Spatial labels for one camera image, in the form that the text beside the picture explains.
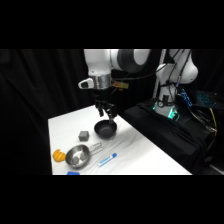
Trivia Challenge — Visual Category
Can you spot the grey cube block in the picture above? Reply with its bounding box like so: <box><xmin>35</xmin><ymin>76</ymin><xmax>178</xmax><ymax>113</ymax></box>
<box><xmin>78</xmin><ymin>130</ymin><xmax>91</xmax><ymax>142</ymax></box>

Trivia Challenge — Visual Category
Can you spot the silver metal pot with handle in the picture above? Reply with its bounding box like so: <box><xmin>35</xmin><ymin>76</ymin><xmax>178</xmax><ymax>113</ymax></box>
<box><xmin>64</xmin><ymin>142</ymin><xmax>104</xmax><ymax>168</ymax></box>

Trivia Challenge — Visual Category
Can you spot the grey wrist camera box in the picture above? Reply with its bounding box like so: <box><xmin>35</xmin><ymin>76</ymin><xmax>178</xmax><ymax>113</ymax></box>
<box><xmin>77</xmin><ymin>78</ymin><xmax>95</xmax><ymax>90</ymax></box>

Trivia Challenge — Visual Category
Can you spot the black curtain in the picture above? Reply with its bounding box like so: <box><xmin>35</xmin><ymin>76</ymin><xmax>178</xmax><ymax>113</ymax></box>
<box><xmin>0</xmin><ymin>49</ymin><xmax>224</xmax><ymax>176</ymax></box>

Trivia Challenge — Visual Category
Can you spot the yellow cable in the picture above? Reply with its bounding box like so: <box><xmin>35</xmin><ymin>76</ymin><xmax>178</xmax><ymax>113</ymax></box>
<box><xmin>208</xmin><ymin>107</ymin><xmax>219</xmax><ymax>138</ymax></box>

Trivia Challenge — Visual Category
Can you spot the black round pan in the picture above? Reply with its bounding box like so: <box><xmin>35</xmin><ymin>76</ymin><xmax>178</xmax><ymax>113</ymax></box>
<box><xmin>93</xmin><ymin>120</ymin><xmax>119</xmax><ymax>140</ymax></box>

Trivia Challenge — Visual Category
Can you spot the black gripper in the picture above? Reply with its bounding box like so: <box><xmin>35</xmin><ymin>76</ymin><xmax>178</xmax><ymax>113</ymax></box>
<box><xmin>92</xmin><ymin>88</ymin><xmax>117</xmax><ymax>125</ymax></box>

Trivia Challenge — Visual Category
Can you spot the orange toy croissant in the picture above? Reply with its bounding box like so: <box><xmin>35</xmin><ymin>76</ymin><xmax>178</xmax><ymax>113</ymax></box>
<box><xmin>52</xmin><ymin>149</ymin><xmax>67</xmax><ymax>163</ymax></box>

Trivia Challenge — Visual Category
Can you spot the black keyboard with blue lights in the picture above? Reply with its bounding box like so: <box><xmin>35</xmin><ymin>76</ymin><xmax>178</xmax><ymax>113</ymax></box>
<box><xmin>195</xmin><ymin>90</ymin><xmax>222</xmax><ymax>109</ymax></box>

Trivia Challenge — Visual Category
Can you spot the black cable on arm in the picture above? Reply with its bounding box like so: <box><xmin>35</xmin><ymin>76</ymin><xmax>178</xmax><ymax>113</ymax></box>
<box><xmin>112</xmin><ymin>49</ymin><xmax>188</xmax><ymax>83</ymax></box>

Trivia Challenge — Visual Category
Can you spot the blue and white pen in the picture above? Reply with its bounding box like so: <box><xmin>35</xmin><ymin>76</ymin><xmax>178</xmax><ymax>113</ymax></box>
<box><xmin>97</xmin><ymin>152</ymin><xmax>118</xmax><ymax>168</ymax></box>

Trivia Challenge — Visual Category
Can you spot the black robot stand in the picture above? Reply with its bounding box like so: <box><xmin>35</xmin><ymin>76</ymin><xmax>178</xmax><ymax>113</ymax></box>
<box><xmin>122</xmin><ymin>99</ymin><xmax>224</xmax><ymax>176</ymax></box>

